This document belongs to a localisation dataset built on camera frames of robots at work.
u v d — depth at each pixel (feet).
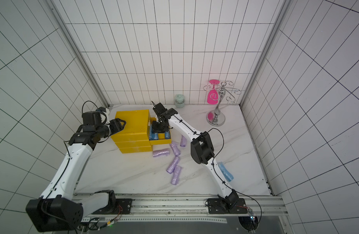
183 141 3.19
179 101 3.74
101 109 2.24
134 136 2.51
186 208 2.39
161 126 2.67
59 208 1.20
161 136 3.01
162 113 2.34
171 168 2.75
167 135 2.94
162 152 2.94
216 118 3.61
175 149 3.03
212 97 3.23
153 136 2.89
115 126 2.21
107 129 2.15
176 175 2.67
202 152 1.94
